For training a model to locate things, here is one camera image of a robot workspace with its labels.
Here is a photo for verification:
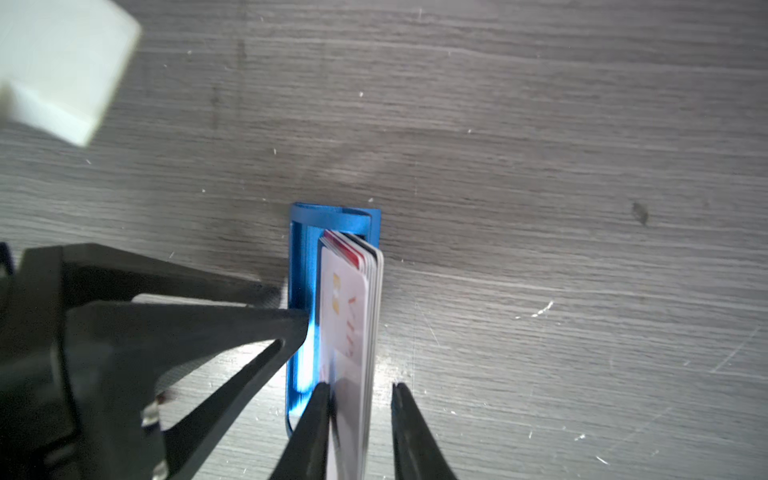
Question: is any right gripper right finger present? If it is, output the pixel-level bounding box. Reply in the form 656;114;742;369
391;382;457;480

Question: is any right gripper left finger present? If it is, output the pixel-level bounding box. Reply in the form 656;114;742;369
1;244;309;479

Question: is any white VIP card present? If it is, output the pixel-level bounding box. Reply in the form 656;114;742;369
317;230;383;479

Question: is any blue card box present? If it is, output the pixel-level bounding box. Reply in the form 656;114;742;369
285;202;382;434

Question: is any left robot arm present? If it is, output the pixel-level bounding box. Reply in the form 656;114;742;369
1;0;142;147

